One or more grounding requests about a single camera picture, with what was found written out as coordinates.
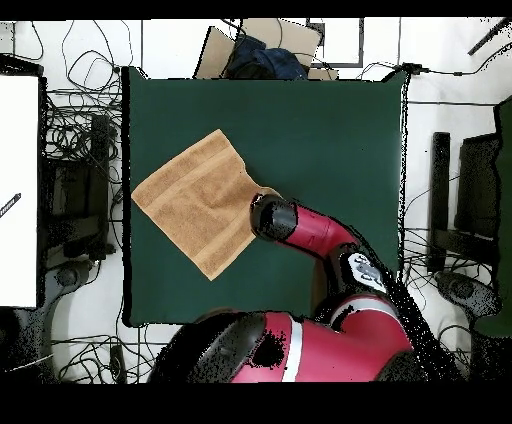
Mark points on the tan terry towel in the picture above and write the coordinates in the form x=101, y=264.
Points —
x=200, y=204

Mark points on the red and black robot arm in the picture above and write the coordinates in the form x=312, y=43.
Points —
x=312, y=232

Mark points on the white flat panel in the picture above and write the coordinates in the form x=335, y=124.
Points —
x=18, y=180

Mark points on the dark green table cloth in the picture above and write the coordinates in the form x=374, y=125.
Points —
x=320, y=132

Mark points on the dark blue garment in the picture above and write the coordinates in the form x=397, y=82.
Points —
x=276, y=62

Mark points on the brown cardboard box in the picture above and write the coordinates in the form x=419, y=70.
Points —
x=216, y=56

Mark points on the black equipment stand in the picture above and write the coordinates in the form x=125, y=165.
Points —
x=98, y=180

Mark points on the grey wheeled base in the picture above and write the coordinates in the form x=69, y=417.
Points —
x=464, y=290
x=68, y=276

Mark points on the black power strip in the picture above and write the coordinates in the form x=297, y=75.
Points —
x=117, y=362

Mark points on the black corner clamp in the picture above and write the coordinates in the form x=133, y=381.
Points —
x=414, y=68

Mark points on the green cloth covered object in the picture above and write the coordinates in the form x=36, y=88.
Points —
x=504, y=200

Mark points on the black rod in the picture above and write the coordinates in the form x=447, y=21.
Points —
x=488, y=38

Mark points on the black chair frame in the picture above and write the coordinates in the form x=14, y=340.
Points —
x=440, y=180

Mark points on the black square floor frame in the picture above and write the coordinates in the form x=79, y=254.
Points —
x=360, y=44

